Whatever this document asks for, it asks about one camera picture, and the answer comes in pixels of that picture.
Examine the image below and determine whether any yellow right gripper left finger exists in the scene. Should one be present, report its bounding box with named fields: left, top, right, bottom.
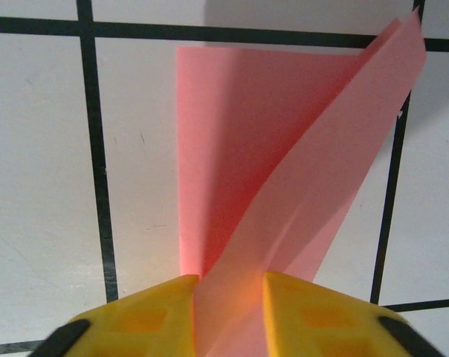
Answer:
left=30, top=274, right=200, bottom=357

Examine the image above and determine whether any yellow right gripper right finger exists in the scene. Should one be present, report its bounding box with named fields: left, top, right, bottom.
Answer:
left=262, top=270, right=428, bottom=357

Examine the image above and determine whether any pink paper sheet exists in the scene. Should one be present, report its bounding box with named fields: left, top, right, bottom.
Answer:
left=175, top=7, right=428, bottom=357

